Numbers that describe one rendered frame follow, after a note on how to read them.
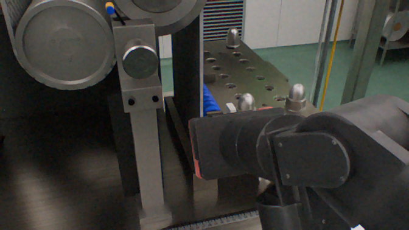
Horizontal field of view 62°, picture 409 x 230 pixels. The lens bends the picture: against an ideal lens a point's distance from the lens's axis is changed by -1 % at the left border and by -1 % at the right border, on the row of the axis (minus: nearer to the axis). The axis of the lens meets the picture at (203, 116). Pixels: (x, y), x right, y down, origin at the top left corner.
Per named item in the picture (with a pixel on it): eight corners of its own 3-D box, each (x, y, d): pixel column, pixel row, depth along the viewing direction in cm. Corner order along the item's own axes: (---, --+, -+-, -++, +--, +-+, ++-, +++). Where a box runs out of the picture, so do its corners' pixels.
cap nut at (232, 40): (227, 48, 84) (228, 30, 81) (223, 42, 87) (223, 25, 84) (241, 46, 85) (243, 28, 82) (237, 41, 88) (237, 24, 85)
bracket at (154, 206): (140, 227, 54) (114, 37, 38) (136, 198, 59) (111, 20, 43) (172, 221, 55) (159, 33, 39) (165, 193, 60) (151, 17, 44)
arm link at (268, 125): (322, 104, 26) (254, 121, 25) (341, 191, 27) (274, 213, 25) (282, 109, 33) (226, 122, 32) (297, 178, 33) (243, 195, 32)
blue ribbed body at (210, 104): (202, 127, 58) (202, 109, 56) (176, 75, 76) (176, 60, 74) (223, 124, 59) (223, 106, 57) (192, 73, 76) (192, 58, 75)
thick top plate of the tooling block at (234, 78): (232, 161, 57) (234, 130, 53) (180, 66, 89) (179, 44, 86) (319, 145, 60) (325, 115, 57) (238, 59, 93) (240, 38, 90)
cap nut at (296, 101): (290, 114, 58) (293, 90, 55) (280, 103, 61) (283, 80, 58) (309, 111, 58) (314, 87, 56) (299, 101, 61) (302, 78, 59)
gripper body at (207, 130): (284, 162, 40) (320, 170, 33) (199, 179, 38) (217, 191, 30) (276, 107, 40) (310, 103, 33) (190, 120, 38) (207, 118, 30)
